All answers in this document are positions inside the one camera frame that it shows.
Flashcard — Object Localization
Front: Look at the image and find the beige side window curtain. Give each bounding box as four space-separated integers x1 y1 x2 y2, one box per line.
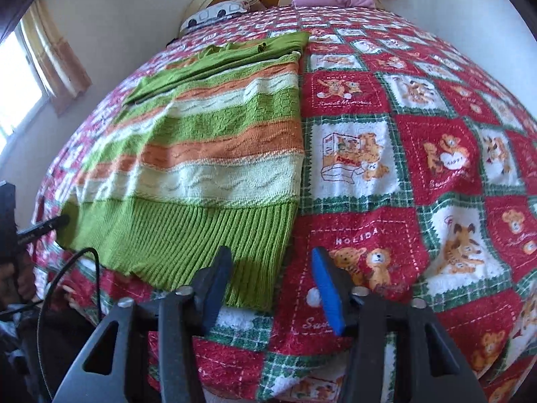
20 0 93 117

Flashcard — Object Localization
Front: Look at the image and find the red checked printed bedspread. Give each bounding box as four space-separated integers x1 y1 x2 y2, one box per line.
31 3 537 403

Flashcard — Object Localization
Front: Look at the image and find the green orange striped knit sweater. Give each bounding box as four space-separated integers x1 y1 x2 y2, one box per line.
56 31 311 310

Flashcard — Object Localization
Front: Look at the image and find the person's dark clothing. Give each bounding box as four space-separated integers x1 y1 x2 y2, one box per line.
0 304 102 403

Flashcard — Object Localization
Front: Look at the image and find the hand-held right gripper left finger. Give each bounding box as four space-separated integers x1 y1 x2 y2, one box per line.
52 245 234 403

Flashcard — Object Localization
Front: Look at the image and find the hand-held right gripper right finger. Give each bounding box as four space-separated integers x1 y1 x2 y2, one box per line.
310 247 488 403

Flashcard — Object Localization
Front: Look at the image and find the sliding glass window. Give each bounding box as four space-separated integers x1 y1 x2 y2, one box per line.
0 29 45 145

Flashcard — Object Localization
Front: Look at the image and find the black cable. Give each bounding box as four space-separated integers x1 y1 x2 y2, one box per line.
0 246 102 347

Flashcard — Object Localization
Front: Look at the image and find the white patterned pillow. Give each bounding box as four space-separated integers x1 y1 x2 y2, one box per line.
180 0 253 33

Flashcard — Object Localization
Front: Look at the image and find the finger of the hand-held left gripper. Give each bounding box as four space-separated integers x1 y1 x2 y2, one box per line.
17 216 70 248

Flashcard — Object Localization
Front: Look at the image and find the person's left hand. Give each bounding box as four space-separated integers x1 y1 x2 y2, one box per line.
0 254 37 305

